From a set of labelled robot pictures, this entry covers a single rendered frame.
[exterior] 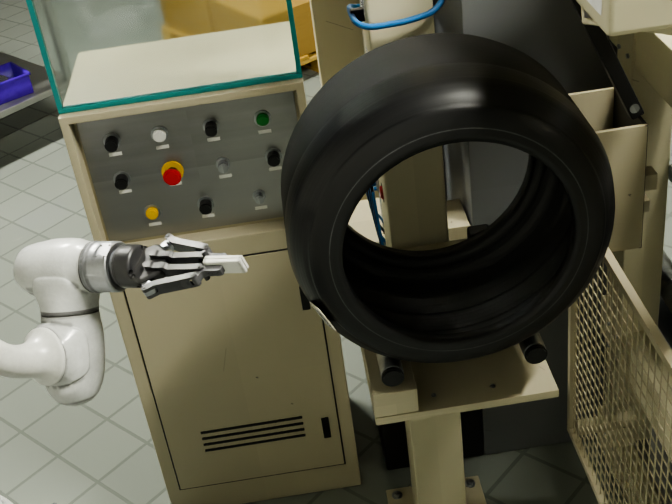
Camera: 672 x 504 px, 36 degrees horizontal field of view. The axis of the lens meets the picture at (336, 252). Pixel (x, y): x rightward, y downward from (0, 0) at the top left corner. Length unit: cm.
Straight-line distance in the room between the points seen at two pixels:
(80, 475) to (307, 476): 73
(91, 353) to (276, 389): 101
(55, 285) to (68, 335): 9
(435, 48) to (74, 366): 83
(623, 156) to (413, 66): 60
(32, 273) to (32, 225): 283
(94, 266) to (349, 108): 51
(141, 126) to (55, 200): 245
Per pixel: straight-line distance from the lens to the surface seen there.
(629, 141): 218
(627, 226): 228
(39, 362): 180
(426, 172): 217
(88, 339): 183
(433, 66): 175
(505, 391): 208
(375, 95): 172
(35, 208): 480
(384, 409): 203
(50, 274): 182
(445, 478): 272
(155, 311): 260
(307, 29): 546
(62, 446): 343
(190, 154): 243
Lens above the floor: 218
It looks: 33 degrees down
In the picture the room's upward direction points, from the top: 8 degrees counter-clockwise
